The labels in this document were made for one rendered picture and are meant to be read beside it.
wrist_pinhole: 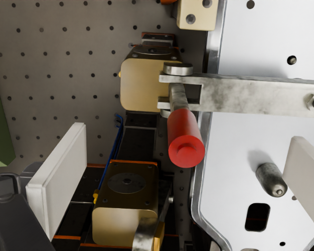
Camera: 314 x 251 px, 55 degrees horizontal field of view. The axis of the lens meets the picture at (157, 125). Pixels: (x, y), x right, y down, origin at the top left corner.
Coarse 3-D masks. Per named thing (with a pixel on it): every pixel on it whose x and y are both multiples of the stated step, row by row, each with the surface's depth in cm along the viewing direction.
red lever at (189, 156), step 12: (180, 84) 31; (168, 96) 30; (180, 96) 27; (180, 108) 23; (168, 120) 22; (180, 120) 20; (192, 120) 21; (168, 132) 20; (180, 132) 18; (192, 132) 18; (168, 144) 19; (180, 144) 18; (192, 144) 18; (180, 156) 18; (192, 156) 18
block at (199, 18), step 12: (180, 0) 29; (192, 0) 28; (204, 0) 28; (216, 0) 28; (180, 12) 29; (192, 12) 29; (204, 12) 29; (216, 12) 29; (180, 24) 29; (192, 24) 29; (204, 24) 29
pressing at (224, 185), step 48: (240, 0) 34; (288, 0) 34; (240, 48) 36; (288, 48) 36; (240, 144) 41; (288, 144) 40; (192, 192) 43; (240, 192) 43; (288, 192) 43; (240, 240) 46; (288, 240) 46
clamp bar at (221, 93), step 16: (160, 80) 30; (176, 80) 30; (192, 80) 30; (208, 80) 30; (224, 80) 30; (240, 80) 30; (256, 80) 30; (272, 80) 30; (288, 80) 31; (304, 80) 31; (208, 96) 31; (224, 96) 31; (240, 96) 31; (256, 96) 31; (272, 96) 31; (288, 96) 31; (304, 96) 31; (224, 112) 31; (240, 112) 31; (256, 112) 31; (272, 112) 31; (288, 112) 31; (304, 112) 31
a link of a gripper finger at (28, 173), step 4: (32, 164) 15; (36, 164) 15; (40, 164) 15; (28, 168) 14; (32, 168) 14; (36, 168) 14; (24, 172) 14; (28, 172) 14; (32, 172) 14; (20, 176) 14; (24, 176) 14; (28, 176) 14; (32, 176) 14; (20, 180) 13; (24, 180) 13; (28, 180) 13; (24, 184) 13; (24, 188) 13; (24, 192) 12; (24, 196) 12
